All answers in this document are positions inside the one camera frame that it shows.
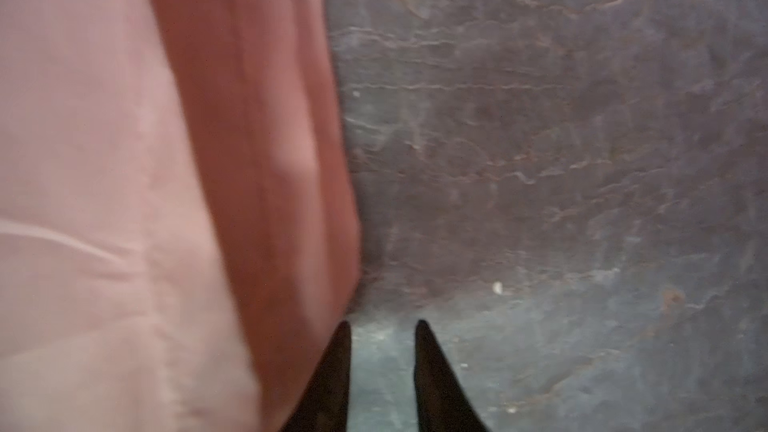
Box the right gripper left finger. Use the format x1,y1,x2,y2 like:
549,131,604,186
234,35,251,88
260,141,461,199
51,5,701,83
282,321,352,432

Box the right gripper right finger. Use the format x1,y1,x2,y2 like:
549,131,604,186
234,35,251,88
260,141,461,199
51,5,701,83
413,319,488,432

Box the pink shorts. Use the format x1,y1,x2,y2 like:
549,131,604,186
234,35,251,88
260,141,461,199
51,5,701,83
1,0,361,431

